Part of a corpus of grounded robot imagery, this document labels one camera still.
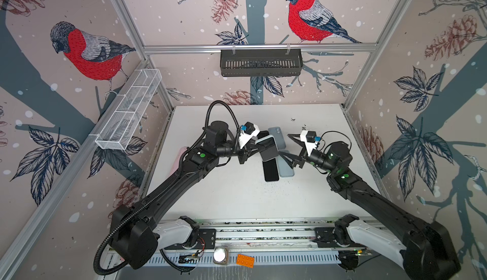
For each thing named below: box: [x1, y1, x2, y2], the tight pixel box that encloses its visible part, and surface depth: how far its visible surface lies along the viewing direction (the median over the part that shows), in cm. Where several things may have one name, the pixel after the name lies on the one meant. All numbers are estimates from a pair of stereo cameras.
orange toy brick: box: [235, 253, 255, 269], surface depth 70 cm
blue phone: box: [262, 157, 280, 182], surface depth 94 cm
